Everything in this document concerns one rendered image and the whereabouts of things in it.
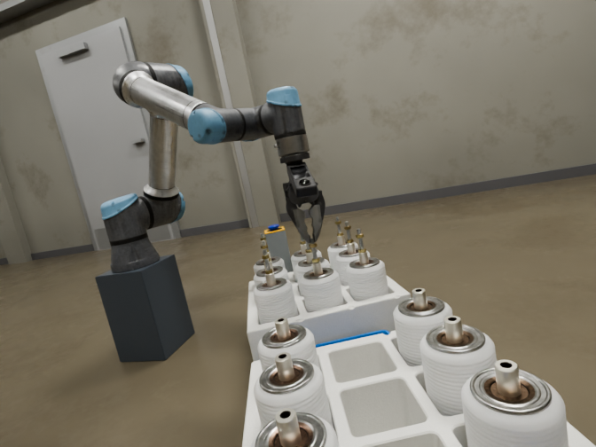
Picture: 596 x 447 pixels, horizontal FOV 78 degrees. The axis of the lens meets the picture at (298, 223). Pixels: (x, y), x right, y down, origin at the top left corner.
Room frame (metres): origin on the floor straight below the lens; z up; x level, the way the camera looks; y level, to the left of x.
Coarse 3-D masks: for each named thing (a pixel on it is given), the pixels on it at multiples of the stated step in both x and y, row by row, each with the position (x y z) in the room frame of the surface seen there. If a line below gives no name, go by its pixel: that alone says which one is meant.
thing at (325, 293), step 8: (336, 272) 0.87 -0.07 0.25; (304, 280) 0.86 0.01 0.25; (312, 280) 0.84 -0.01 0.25; (320, 280) 0.83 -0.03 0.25; (328, 280) 0.83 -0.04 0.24; (336, 280) 0.85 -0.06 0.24; (304, 288) 0.85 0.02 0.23; (312, 288) 0.84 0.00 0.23; (320, 288) 0.83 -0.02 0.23; (328, 288) 0.83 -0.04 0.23; (336, 288) 0.85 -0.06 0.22; (304, 296) 0.86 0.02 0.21; (312, 296) 0.84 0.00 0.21; (320, 296) 0.83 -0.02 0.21; (328, 296) 0.83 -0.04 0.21; (336, 296) 0.84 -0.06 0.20; (312, 304) 0.84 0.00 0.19; (320, 304) 0.83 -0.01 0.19; (328, 304) 0.83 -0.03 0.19; (336, 304) 0.84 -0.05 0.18
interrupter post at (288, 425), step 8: (288, 408) 0.35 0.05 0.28; (280, 416) 0.34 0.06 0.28; (288, 416) 0.35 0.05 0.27; (296, 416) 0.34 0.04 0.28; (280, 424) 0.33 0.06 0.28; (288, 424) 0.33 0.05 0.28; (296, 424) 0.34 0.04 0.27; (280, 432) 0.33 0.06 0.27; (288, 432) 0.33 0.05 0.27; (296, 432) 0.34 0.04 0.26; (280, 440) 0.34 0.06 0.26; (288, 440) 0.33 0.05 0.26; (296, 440) 0.33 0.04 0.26
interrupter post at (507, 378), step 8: (504, 360) 0.36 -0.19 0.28; (496, 368) 0.35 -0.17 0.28; (504, 368) 0.35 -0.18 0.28; (512, 368) 0.34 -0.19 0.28; (496, 376) 0.35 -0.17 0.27; (504, 376) 0.34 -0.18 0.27; (512, 376) 0.34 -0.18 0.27; (504, 384) 0.34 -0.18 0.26; (512, 384) 0.34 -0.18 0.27; (520, 384) 0.34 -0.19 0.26; (504, 392) 0.34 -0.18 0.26; (512, 392) 0.34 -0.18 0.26; (520, 392) 0.34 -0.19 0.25
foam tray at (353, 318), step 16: (288, 272) 1.18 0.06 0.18; (400, 288) 0.86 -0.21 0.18; (304, 304) 0.92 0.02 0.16; (352, 304) 0.82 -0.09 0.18; (368, 304) 0.81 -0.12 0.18; (384, 304) 0.81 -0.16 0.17; (256, 320) 0.84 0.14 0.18; (288, 320) 0.80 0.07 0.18; (304, 320) 0.80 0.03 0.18; (320, 320) 0.80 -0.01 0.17; (336, 320) 0.80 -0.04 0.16; (352, 320) 0.80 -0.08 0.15; (368, 320) 0.81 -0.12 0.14; (384, 320) 0.81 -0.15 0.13; (256, 336) 0.79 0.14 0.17; (320, 336) 0.80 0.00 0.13; (336, 336) 0.80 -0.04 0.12; (256, 352) 0.78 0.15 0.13
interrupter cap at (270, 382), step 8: (296, 360) 0.49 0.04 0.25; (304, 360) 0.48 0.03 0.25; (272, 368) 0.48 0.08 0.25; (296, 368) 0.47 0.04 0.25; (304, 368) 0.47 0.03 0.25; (312, 368) 0.46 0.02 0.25; (264, 376) 0.47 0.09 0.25; (272, 376) 0.46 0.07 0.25; (296, 376) 0.46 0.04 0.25; (304, 376) 0.45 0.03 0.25; (312, 376) 0.45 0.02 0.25; (264, 384) 0.45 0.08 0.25; (272, 384) 0.44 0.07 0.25; (280, 384) 0.44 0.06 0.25; (288, 384) 0.44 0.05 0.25; (296, 384) 0.43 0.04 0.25; (304, 384) 0.43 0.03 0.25; (272, 392) 0.43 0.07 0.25; (280, 392) 0.42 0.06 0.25; (288, 392) 0.42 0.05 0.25
